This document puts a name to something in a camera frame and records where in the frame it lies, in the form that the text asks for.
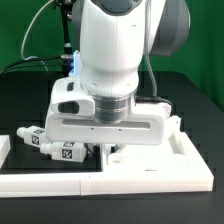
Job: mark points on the white L-shaped fence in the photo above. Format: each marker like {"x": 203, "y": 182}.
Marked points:
{"x": 194, "y": 178}

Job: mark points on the white block at left edge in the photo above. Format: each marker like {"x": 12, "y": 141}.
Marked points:
{"x": 4, "y": 148}

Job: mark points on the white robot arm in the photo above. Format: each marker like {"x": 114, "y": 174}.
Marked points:
{"x": 117, "y": 34}

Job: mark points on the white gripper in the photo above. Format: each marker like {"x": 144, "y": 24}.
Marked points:
{"x": 76, "y": 116}

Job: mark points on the black camera stand pole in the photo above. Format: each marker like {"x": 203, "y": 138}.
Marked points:
{"x": 66, "y": 17}

